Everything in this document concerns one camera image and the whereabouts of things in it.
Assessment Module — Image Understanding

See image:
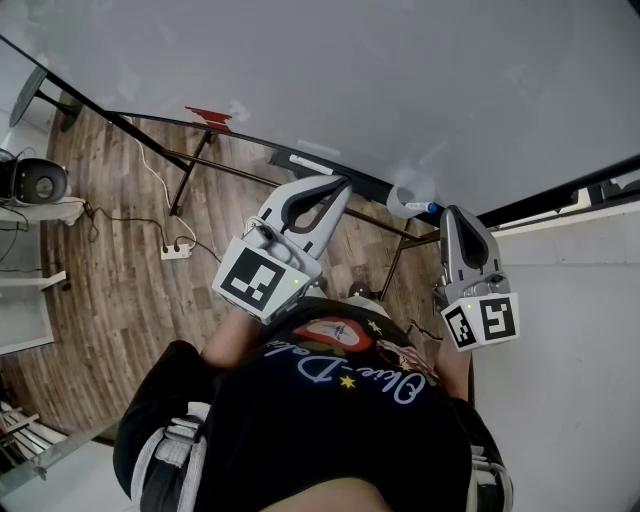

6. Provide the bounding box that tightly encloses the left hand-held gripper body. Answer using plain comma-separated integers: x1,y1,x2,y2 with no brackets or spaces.
211,214,325,326

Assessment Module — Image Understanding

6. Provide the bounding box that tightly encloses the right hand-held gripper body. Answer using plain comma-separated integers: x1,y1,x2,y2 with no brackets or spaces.
432,267,521,354

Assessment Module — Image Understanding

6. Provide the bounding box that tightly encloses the person's left forearm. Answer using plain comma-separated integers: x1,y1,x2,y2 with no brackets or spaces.
199,312,261,369

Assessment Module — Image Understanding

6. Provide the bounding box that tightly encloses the person's right forearm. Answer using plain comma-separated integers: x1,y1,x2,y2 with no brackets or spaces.
435,344,474,401

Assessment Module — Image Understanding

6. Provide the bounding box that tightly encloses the white whiteboard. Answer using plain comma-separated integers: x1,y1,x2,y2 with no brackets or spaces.
0,0,640,229

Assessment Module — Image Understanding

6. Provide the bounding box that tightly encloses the person's black printed t-shirt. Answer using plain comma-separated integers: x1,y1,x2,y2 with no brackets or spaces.
112,294,511,512

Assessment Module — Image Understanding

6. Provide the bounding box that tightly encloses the black grey chair with hole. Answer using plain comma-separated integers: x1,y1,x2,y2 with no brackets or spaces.
0,157,70,207

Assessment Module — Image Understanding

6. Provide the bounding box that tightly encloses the black round-base table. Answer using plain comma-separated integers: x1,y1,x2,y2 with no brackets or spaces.
8,64,84,134

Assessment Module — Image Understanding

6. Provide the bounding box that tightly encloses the black power cable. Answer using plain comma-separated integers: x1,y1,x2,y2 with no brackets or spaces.
189,239,224,266
82,202,169,251

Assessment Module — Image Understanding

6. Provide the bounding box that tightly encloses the white cable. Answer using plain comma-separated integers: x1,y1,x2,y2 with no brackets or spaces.
119,114,199,249

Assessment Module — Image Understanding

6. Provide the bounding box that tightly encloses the grey harness strap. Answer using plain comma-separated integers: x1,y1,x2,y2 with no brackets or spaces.
469,444,515,512
130,402,211,512

